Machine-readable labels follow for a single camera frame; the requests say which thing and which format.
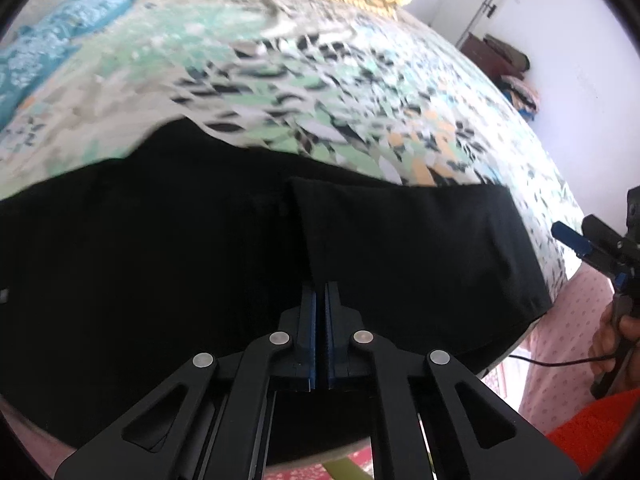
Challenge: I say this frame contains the black pants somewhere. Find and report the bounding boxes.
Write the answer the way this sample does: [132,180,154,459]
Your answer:
[1,119,551,448]

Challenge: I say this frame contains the right hand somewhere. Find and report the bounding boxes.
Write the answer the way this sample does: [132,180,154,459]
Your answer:
[588,302,640,392]

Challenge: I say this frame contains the pink dotted garment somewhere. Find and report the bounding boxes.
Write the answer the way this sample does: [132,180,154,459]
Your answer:
[1,266,613,479]

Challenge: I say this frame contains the green stool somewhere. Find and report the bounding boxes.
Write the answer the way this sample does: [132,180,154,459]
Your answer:
[322,457,370,480]

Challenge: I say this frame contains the pile of clothes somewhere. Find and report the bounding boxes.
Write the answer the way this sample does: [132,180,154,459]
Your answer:
[483,35,540,122]

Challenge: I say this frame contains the brown wooden cabinet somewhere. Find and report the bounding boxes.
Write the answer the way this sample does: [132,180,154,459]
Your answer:
[460,34,524,82]

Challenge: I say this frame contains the floral leaf bedsheet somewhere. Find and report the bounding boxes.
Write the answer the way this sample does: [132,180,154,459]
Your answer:
[1,0,582,294]

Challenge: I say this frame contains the teal patterned pillow near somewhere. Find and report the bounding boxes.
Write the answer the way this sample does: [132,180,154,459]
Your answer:
[1,25,76,128]

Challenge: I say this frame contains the teal patterned pillow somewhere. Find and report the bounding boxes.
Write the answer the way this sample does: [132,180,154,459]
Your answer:
[1,25,76,128]
[16,0,134,40]

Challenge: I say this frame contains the teal patterned pillow far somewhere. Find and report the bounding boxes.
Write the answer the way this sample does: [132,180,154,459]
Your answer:
[16,0,134,40]

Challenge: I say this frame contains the black cable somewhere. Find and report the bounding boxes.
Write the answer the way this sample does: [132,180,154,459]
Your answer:
[506,352,616,366]

